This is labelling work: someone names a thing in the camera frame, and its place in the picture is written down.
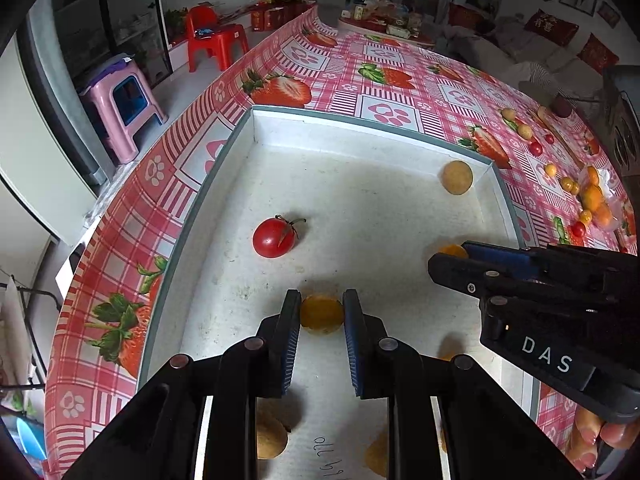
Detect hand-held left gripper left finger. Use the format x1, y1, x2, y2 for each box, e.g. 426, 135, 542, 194
65, 289, 302, 480

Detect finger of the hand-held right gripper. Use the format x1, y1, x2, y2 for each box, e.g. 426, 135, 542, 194
428, 252, 532, 297
462, 241, 551, 279

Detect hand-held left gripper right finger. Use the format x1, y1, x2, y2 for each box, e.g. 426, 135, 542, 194
344, 289, 581, 480

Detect white shallow tray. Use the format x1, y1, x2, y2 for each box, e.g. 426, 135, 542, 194
137, 105, 542, 480

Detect person's right hand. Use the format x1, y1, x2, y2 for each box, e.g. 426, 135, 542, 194
565, 405, 640, 471

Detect glass bowl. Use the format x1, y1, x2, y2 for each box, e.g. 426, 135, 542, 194
580, 165, 632, 232

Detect strawberry print tablecloth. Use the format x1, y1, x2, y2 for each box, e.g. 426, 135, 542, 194
42, 2, 640, 480

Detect white sofa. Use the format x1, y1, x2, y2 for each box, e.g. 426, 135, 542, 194
445, 15, 607, 107

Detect red pillow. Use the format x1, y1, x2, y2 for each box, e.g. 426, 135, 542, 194
522, 9, 580, 47
577, 34, 621, 74

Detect cluttered coffee table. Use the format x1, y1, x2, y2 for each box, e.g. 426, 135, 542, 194
339, 0, 437, 50

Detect blue plastic object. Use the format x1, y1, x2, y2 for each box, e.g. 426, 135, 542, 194
16, 417, 47, 462

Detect pink plastic stool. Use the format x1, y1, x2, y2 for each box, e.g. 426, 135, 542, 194
77, 55, 169, 166

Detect red gift boxes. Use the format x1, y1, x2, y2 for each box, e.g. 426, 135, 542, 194
250, 2, 317, 32

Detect red plastic chair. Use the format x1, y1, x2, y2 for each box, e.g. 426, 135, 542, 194
186, 5, 250, 73

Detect glass display cabinet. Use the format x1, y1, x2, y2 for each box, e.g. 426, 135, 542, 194
55, 0, 172, 78

